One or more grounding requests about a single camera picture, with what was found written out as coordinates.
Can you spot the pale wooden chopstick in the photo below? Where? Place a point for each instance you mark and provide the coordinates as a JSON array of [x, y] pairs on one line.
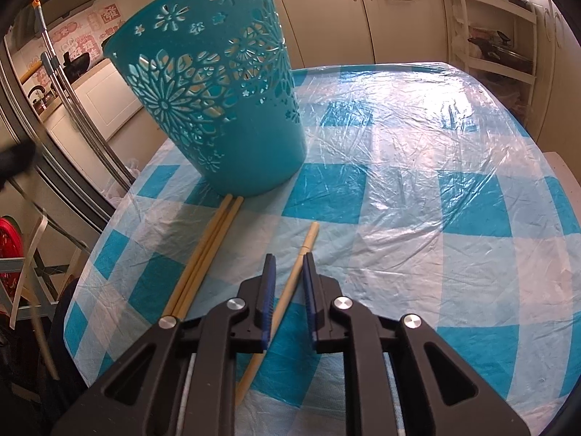
[[198, 254], [289, 281], [211, 254]]

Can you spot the cream lower kitchen cabinets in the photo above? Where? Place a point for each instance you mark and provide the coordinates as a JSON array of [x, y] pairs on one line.
[[327, 18]]

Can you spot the white storage trolley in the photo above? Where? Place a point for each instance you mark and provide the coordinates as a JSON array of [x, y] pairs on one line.
[[458, 22]]

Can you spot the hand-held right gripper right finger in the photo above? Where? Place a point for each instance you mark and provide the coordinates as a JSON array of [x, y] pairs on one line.
[[310, 299]]

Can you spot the blue white checked tablecloth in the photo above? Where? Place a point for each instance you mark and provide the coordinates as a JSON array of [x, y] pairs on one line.
[[408, 236]]

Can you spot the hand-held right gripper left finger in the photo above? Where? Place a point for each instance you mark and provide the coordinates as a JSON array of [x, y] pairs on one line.
[[268, 299]]

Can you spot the black frying pan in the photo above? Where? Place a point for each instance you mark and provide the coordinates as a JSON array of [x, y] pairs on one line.
[[504, 54]]

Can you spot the dark stovetop kettle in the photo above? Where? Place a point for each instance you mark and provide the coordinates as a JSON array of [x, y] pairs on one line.
[[37, 100]]

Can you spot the cream cabinet with drawers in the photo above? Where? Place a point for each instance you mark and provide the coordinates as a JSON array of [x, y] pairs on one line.
[[553, 54]]

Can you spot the metal mop pole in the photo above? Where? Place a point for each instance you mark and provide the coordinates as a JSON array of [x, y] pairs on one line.
[[68, 95]]

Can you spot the metal sliding door frame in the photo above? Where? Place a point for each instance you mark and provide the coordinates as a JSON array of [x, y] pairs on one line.
[[54, 163]]

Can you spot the teal perforated plastic basket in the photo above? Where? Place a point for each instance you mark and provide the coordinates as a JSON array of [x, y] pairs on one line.
[[236, 154]]

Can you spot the black wok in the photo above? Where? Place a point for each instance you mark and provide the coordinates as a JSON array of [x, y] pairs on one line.
[[77, 66]]

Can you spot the red round plastic item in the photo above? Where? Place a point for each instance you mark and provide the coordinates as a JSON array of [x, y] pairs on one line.
[[9, 254]]

